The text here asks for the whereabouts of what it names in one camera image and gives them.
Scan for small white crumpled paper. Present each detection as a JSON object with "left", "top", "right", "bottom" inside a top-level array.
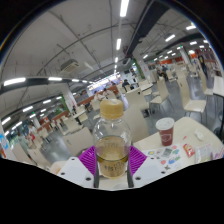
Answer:
[{"left": 194, "top": 130, "right": 206, "bottom": 141}]

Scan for beige chairs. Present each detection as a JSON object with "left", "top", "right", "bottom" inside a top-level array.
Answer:
[{"left": 9, "top": 66, "right": 224, "bottom": 164}]

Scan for person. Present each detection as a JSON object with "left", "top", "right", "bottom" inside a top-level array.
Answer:
[
  {"left": 121, "top": 79, "right": 133, "bottom": 91},
  {"left": 94, "top": 89, "right": 108, "bottom": 102},
  {"left": 198, "top": 54, "right": 209, "bottom": 79}
]

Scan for pink printed sign card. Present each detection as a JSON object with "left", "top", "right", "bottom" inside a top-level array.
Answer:
[{"left": 213, "top": 146, "right": 224, "bottom": 160}]

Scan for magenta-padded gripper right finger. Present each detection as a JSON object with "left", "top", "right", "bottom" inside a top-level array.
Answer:
[{"left": 126, "top": 145, "right": 168, "bottom": 190}]

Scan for red paper cup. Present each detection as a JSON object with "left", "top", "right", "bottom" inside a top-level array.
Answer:
[{"left": 155, "top": 117, "right": 176, "bottom": 147}]

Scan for small red sauce packet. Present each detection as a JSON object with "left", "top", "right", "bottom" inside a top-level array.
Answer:
[{"left": 182, "top": 143, "right": 196, "bottom": 158}]

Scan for clear bottle with tan cap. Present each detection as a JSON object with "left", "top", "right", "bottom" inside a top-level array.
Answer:
[{"left": 92, "top": 98, "right": 132, "bottom": 180}]

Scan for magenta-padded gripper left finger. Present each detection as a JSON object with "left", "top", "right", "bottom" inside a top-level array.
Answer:
[{"left": 55, "top": 145, "right": 100, "bottom": 190}]

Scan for ceiling lights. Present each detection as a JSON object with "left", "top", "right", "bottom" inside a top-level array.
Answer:
[{"left": 0, "top": 0, "right": 214, "bottom": 134}]

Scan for ceiling air conditioner unit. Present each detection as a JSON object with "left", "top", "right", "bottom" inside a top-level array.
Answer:
[{"left": 59, "top": 59, "right": 81, "bottom": 74}]

